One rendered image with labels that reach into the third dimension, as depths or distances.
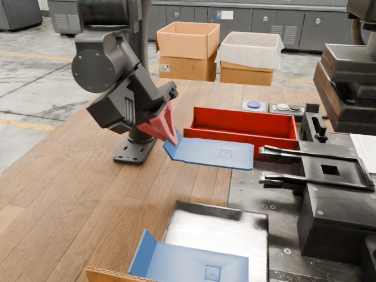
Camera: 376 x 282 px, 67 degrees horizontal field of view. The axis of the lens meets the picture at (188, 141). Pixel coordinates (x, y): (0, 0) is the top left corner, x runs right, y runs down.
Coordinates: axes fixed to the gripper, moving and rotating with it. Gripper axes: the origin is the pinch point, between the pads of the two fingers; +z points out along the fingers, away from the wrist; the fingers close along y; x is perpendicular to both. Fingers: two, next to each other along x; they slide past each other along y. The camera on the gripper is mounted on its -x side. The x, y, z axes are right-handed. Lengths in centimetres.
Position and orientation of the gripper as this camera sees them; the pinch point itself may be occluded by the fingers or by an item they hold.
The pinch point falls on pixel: (173, 140)
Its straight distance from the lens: 52.1
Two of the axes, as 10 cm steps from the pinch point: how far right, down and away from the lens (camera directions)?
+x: 2.2, -5.5, 8.1
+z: 5.1, 7.7, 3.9
